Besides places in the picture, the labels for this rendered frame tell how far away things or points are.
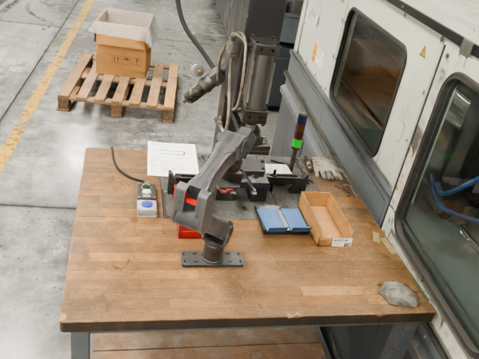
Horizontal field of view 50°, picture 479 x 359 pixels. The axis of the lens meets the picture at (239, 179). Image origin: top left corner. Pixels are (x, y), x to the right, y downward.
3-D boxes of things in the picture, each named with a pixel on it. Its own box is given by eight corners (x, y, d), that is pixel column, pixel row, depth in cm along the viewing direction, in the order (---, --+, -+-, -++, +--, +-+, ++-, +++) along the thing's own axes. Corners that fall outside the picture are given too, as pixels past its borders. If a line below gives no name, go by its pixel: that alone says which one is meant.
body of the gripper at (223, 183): (236, 162, 165) (240, 149, 159) (239, 190, 160) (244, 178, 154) (216, 162, 163) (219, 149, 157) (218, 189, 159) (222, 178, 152)
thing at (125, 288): (65, 506, 180) (58, 322, 135) (85, 303, 263) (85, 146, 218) (361, 476, 206) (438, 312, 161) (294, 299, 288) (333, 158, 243)
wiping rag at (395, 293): (369, 283, 169) (387, 308, 158) (371, 276, 168) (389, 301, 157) (407, 283, 173) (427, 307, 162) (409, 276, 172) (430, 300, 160)
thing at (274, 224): (268, 234, 180) (269, 227, 178) (256, 209, 192) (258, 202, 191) (287, 233, 182) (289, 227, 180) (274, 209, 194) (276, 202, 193)
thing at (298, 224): (291, 233, 182) (294, 227, 181) (280, 209, 195) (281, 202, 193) (310, 233, 184) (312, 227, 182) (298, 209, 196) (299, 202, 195)
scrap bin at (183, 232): (177, 238, 173) (179, 224, 170) (172, 197, 194) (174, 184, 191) (213, 238, 176) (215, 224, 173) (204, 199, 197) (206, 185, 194)
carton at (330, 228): (316, 248, 182) (321, 230, 178) (297, 207, 203) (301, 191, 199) (350, 248, 185) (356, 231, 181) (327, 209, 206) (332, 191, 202)
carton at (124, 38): (100, 53, 551) (101, 5, 526) (157, 60, 557) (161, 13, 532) (87, 74, 493) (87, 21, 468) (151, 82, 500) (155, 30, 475)
